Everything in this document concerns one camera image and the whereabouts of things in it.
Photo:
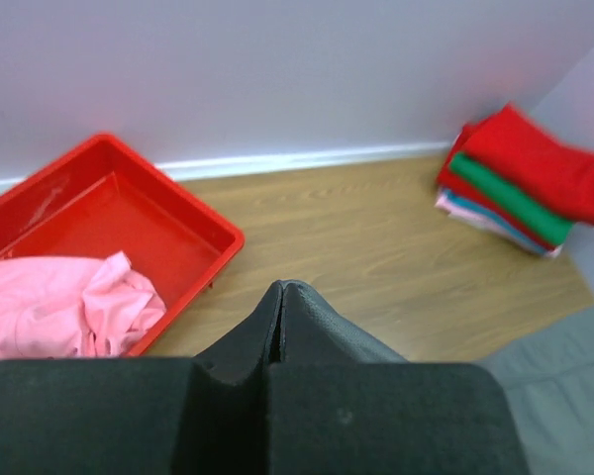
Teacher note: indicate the folded blue t-shirt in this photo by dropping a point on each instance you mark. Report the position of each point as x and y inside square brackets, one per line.
[480, 210]

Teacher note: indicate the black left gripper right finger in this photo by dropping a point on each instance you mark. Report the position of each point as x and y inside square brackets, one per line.
[342, 402]

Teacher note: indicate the folded red t-shirt top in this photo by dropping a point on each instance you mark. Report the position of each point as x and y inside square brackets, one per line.
[557, 175]

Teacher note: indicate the red plastic tray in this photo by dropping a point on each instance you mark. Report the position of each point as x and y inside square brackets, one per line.
[103, 197]

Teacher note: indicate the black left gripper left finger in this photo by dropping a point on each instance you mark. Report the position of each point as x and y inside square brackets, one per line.
[143, 415]

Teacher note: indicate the folded red t-shirt lower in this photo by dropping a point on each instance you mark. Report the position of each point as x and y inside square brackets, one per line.
[460, 198]

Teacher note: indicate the folded red t-shirt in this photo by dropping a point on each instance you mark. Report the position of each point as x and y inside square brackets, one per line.
[460, 198]
[557, 175]

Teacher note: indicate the grey t-shirt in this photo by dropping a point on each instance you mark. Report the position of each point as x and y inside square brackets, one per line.
[548, 378]

